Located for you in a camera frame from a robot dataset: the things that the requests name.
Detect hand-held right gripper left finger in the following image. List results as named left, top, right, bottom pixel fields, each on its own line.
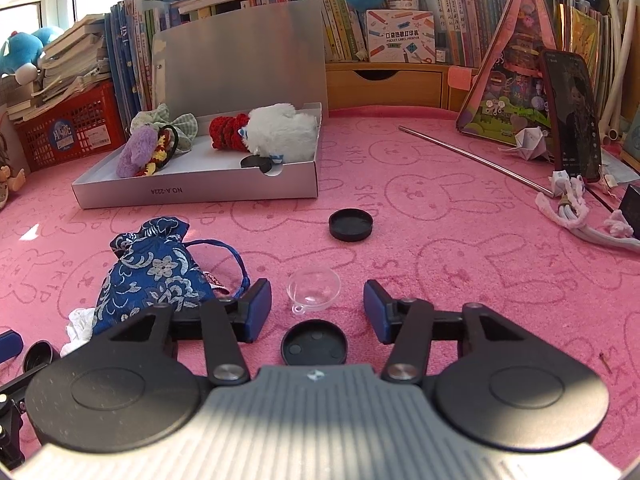
left=107, top=278, right=274, bottom=387

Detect black round lid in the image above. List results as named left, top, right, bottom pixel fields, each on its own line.
left=280, top=319, right=349, bottom=367
left=22, top=341, right=54, bottom=372
left=328, top=208, right=375, bottom=243

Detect red flower hair tie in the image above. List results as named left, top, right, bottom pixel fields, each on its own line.
left=135, top=124, right=182, bottom=177

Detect thin metal rod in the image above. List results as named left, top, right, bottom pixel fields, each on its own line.
left=398, top=126, right=557, bottom=196

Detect red plastic crate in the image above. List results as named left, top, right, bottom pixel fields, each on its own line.
left=14, top=80, right=126, bottom=174

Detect stack of paperback books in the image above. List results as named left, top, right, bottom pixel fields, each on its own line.
left=7, top=15, right=114, bottom=124

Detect white plastic pipes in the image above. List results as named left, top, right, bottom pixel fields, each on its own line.
left=597, top=0, right=640, bottom=144

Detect black smartphone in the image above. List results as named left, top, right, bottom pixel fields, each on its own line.
left=537, top=49, right=603, bottom=184

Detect wooden drawer shelf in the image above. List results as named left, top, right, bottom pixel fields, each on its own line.
left=325, top=62, right=482, bottom=111

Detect white plush toy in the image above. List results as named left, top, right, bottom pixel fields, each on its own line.
left=239, top=103, right=320, bottom=164

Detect black box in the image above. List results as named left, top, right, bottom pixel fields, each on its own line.
left=618, top=184, right=640, bottom=241

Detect blue cat plush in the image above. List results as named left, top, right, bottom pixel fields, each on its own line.
left=0, top=26, right=66, bottom=86

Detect clear plastic dome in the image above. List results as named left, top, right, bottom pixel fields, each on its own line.
left=286, top=267, right=343, bottom=315

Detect green checked scrunchie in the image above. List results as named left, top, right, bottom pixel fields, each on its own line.
left=130, top=103, right=199, bottom=154

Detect row of colourful upright books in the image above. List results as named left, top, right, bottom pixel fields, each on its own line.
left=285, top=0, right=524, bottom=67

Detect white crumpled tissue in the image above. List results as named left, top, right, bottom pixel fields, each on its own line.
left=61, top=307, right=99, bottom=356

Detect pile of flat books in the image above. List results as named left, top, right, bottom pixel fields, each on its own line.
left=172, top=0, right=294, bottom=24

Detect blue patterned drawstring pouch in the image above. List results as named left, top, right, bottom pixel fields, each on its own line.
left=91, top=216, right=251, bottom=339

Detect pink bunny print mat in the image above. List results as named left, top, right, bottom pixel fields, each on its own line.
left=0, top=105, right=640, bottom=480

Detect white braided cable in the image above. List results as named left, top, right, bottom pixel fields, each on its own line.
left=535, top=170, right=640, bottom=254

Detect pink triangular toy house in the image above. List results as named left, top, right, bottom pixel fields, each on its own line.
left=446, top=0, right=562, bottom=154

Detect white printed carton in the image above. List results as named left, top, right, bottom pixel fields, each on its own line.
left=366, top=9, right=436, bottom=64

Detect white paper origami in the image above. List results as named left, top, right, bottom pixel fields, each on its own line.
left=500, top=126, right=551, bottom=162

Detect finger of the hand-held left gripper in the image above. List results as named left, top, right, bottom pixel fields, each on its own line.
left=0, top=362, right=50, bottom=467
left=0, top=331, right=25, bottom=362

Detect red crochet scrunchie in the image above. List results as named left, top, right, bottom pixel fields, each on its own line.
left=208, top=114, right=251, bottom=153

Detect silver cardboard box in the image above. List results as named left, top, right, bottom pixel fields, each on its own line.
left=71, top=0, right=330, bottom=210

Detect thin picture books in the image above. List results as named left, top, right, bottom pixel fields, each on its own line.
left=552, top=0, right=614, bottom=111

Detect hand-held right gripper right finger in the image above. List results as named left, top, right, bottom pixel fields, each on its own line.
left=363, top=280, right=527, bottom=386

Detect row of thin blue books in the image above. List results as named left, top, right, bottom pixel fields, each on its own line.
left=104, top=0, right=164, bottom=117

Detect purple plush toy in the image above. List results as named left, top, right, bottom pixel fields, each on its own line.
left=116, top=126, right=159, bottom=179

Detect small doll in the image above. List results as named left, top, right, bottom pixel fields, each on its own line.
left=0, top=130, right=26, bottom=211

